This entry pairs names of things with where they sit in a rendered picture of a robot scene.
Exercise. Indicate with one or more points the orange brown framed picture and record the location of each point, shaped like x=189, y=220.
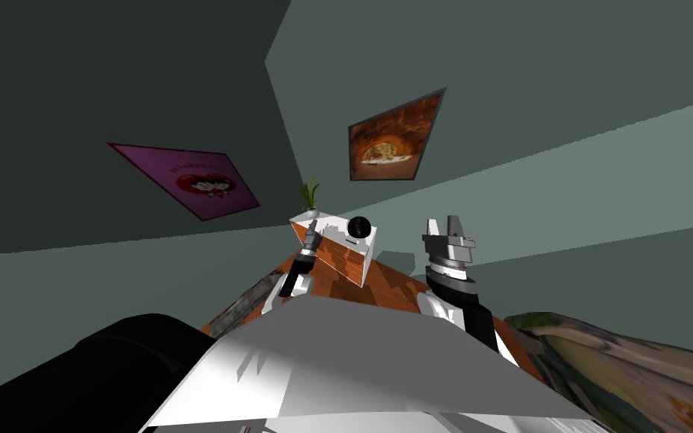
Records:
x=391, y=141

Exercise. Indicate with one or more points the green plant in white pot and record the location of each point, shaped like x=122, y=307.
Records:
x=310, y=198

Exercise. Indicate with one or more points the white and brown wooden cabinet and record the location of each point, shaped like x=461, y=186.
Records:
x=346, y=255

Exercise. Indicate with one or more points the black round ball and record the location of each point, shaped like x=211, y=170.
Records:
x=358, y=228

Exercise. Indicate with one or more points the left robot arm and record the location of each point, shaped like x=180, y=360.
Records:
x=82, y=385

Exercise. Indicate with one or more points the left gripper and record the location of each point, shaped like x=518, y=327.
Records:
x=311, y=242

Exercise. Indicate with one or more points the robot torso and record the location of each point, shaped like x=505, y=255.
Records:
x=346, y=367

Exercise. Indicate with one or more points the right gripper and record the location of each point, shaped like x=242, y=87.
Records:
x=450, y=248

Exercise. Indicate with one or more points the bed with colourful patterned cover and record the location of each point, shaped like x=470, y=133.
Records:
x=623, y=373

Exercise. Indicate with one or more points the purple picture with red heart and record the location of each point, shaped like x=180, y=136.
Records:
x=193, y=180

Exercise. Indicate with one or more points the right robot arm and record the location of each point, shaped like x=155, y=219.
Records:
x=471, y=308

